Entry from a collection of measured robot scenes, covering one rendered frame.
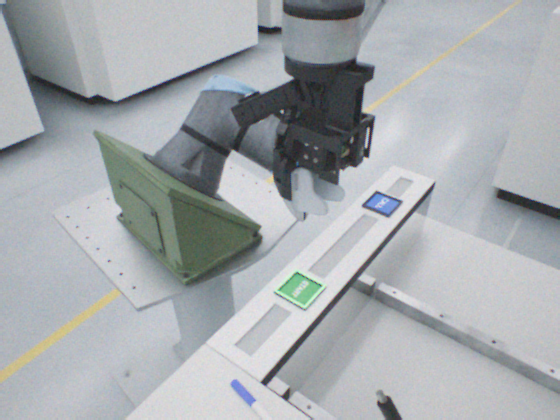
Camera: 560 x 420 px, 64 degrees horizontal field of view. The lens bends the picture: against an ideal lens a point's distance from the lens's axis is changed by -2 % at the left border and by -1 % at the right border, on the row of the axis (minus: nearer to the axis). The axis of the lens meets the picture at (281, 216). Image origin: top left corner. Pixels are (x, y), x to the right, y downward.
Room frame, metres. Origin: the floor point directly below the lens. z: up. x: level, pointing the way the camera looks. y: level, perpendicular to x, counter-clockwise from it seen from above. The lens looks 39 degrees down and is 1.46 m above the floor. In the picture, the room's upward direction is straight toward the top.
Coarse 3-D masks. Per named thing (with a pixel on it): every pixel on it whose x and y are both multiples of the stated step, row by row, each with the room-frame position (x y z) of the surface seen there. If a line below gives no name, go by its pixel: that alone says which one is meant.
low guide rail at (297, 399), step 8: (296, 392) 0.35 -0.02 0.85; (288, 400) 0.34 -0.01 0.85; (296, 400) 0.34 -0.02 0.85; (304, 400) 0.34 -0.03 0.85; (296, 408) 0.33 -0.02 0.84; (304, 408) 0.32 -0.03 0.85; (312, 408) 0.32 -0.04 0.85; (320, 408) 0.32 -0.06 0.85; (312, 416) 0.31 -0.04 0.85; (320, 416) 0.31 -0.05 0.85; (328, 416) 0.31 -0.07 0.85
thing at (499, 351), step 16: (384, 288) 0.55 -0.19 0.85; (400, 304) 0.52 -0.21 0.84; (416, 304) 0.51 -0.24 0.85; (416, 320) 0.50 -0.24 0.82; (432, 320) 0.49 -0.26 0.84; (448, 320) 0.48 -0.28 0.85; (448, 336) 0.47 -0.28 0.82; (464, 336) 0.45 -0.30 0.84; (480, 336) 0.45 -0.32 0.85; (480, 352) 0.43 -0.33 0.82; (496, 352) 0.42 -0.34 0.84; (512, 352) 0.42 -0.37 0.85; (512, 368) 0.40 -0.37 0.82; (528, 368) 0.39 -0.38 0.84; (544, 368) 0.39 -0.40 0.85; (544, 384) 0.37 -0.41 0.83
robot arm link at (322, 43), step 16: (288, 16) 0.42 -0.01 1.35; (288, 32) 0.42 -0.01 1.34; (304, 32) 0.41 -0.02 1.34; (320, 32) 0.40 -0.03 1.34; (336, 32) 0.40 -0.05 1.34; (352, 32) 0.41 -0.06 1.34; (288, 48) 0.42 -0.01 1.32; (304, 48) 0.41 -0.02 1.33; (320, 48) 0.40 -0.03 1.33; (336, 48) 0.40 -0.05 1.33; (352, 48) 0.41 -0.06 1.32; (304, 64) 0.41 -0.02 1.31; (320, 64) 0.40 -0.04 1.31; (336, 64) 0.41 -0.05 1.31
